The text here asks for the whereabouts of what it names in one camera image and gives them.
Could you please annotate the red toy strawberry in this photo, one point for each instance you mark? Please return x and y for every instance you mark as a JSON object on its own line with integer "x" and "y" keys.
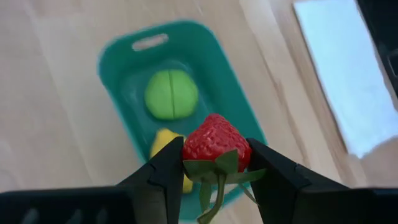
{"x": 214, "y": 140}

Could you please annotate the green toy lime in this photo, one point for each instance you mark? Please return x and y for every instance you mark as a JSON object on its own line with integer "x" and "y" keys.
{"x": 171, "y": 95}

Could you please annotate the yellow toy lemon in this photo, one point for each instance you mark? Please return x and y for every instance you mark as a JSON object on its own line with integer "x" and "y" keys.
{"x": 163, "y": 143}

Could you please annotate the teal plastic container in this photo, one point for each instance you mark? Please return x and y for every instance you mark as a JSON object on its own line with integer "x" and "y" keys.
{"x": 217, "y": 77}

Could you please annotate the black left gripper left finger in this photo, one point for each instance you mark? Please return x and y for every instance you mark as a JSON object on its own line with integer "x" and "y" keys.
{"x": 164, "y": 186}

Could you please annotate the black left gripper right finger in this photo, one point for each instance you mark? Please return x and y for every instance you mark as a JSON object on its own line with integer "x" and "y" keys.
{"x": 276, "y": 186}

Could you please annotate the white folded cloth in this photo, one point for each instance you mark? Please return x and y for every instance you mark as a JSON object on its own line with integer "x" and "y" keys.
{"x": 351, "y": 77}

